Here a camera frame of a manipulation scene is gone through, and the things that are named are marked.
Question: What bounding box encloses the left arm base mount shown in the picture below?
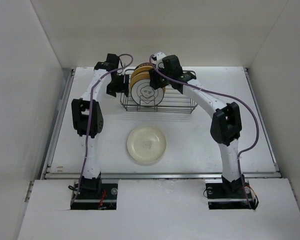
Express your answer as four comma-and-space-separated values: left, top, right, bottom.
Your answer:
68, 178, 119, 211

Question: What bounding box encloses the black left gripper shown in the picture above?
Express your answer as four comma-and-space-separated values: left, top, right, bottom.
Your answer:
107, 73, 128, 97

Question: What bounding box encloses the yellow plate front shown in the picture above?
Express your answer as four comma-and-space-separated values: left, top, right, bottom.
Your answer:
129, 69, 167, 107

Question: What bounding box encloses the cream white plate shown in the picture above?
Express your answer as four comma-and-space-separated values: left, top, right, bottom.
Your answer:
126, 125, 167, 166

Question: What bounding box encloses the metal wire dish rack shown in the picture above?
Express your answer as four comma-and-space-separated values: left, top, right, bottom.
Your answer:
120, 69, 197, 114

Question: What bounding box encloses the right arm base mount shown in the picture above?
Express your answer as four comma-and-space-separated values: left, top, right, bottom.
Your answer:
203, 179, 260, 210

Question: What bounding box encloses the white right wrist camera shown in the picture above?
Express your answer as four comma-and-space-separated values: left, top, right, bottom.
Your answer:
149, 51, 167, 69

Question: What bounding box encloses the yellow plate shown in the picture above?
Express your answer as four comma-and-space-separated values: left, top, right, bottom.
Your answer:
129, 69, 167, 107
133, 62, 153, 75

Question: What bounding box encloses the white plate blue rim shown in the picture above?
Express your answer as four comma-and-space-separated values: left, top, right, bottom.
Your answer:
130, 77, 165, 108

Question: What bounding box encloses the aluminium front rail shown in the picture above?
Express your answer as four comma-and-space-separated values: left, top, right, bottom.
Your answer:
41, 171, 282, 180

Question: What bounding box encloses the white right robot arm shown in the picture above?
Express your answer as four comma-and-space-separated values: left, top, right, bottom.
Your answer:
149, 52, 244, 197

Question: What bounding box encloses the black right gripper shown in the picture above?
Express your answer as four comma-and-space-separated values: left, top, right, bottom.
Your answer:
149, 64, 173, 90

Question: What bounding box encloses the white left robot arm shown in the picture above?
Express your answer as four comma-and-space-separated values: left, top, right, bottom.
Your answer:
71, 53, 133, 199

